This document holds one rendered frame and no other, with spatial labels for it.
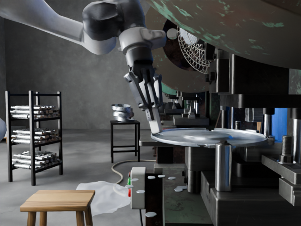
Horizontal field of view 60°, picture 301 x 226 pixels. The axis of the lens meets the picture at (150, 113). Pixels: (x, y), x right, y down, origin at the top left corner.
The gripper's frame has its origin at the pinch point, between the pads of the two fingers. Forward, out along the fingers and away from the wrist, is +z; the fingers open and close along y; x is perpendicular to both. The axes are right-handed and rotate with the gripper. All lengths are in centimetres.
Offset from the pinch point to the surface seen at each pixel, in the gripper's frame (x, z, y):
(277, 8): 44, 1, 29
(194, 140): 11.0, 7.7, -0.3
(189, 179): 6.4, 16.6, -0.6
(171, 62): -67, -56, -101
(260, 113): 22.1, 5.2, -14.3
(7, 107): -233, -75, -33
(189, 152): 8.2, 10.4, -0.7
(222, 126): -31, 1, -87
